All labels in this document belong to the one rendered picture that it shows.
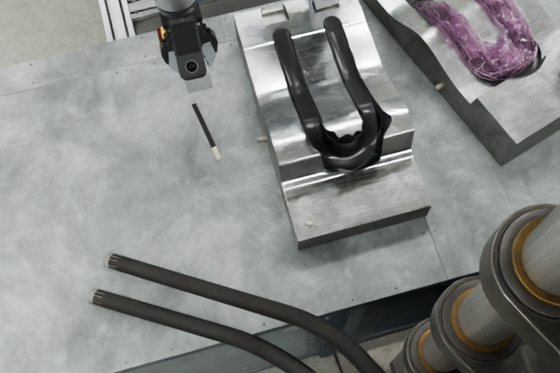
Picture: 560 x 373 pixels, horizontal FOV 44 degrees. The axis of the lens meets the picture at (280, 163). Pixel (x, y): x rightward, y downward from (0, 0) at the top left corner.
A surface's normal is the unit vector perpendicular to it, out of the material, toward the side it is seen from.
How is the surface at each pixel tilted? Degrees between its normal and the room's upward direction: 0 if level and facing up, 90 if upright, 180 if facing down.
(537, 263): 90
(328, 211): 0
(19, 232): 0
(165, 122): 0
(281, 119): 27
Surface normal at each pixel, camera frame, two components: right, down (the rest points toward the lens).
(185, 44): 0.07, 0.09
